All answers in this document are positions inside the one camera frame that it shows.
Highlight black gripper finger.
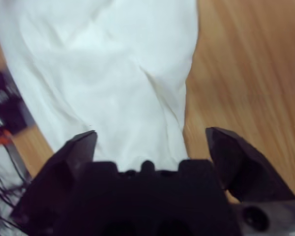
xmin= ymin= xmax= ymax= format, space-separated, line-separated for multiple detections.
xmin=9 ymin=130 xmax=98 ymax=236
xmin=206 ymin=127 xmax=295 ymax=204

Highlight white T-shirt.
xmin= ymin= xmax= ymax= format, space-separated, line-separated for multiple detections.
xmin=0 ymin=0 xmax=200 ymax=173

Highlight white block with dark post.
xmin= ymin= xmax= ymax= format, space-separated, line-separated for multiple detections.
xmin=0 ymin=71 xmax=37 ymax=136

